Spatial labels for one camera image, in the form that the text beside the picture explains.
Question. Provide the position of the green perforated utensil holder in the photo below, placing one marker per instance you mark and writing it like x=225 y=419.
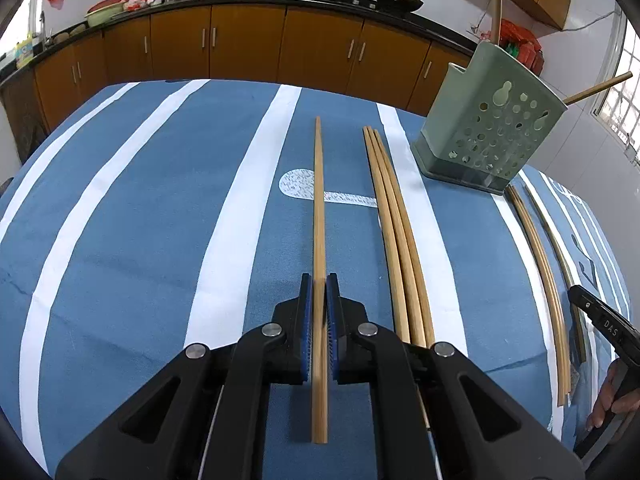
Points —
x=490 y=125

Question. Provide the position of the green basin with red lid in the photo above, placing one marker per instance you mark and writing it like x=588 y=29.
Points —
x=104 y=14

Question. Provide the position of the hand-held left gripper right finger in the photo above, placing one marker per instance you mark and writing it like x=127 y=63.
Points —
x=332 y=330

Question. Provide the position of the person's right hand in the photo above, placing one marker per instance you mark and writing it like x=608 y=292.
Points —
x=605 y=395

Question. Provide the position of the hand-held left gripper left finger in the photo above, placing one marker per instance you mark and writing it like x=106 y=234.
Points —
x=306 y=330

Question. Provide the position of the black gas stove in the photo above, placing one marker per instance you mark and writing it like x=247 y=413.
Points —
x=365 y=3

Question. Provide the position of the barred window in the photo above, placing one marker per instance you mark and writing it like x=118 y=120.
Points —
x=617 y=85

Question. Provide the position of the red bag with bottles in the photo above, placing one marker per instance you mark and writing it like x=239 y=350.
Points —
x=522 y=42

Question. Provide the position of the yellow detergent bottle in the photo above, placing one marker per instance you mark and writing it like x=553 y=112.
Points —
x=24 y=52

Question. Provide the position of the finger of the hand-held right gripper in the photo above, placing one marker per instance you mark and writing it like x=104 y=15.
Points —
x=597 y=312

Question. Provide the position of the metal faucet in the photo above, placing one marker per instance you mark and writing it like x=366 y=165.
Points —
x=44 y=30

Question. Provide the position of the blue white striped tablecloth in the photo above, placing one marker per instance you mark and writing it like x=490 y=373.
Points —
x=150 y=210

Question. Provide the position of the wooden base cabinets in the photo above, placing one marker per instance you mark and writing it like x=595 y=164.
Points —
x=240 y=45

